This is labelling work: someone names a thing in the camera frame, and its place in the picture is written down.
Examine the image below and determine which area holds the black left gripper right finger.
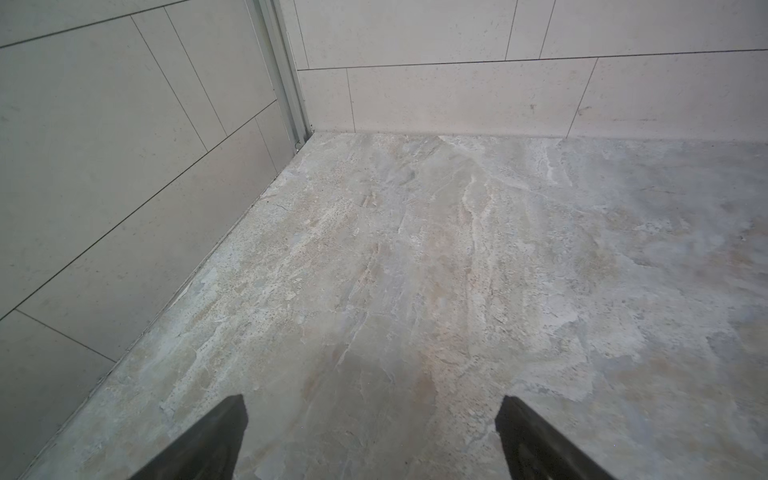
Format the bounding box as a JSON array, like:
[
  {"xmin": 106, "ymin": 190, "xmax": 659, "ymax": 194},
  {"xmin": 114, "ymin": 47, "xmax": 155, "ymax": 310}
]
[{"xmin": 495, "ymin": 396, "xmax": 614, "ymax": 480}]

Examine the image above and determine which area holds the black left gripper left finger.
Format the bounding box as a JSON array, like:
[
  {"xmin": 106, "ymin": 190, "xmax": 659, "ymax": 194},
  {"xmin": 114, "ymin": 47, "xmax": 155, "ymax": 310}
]
[{"xmin": 130, "ymin": 394, "xmax": 248, "ymax": 480}]

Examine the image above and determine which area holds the aluminium corner post left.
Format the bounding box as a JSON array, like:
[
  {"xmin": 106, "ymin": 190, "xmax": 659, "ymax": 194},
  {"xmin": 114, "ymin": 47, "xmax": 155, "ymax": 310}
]
[{"xmin": 245, "ymin": 0, "xmax": 313, "ymax": 152}]

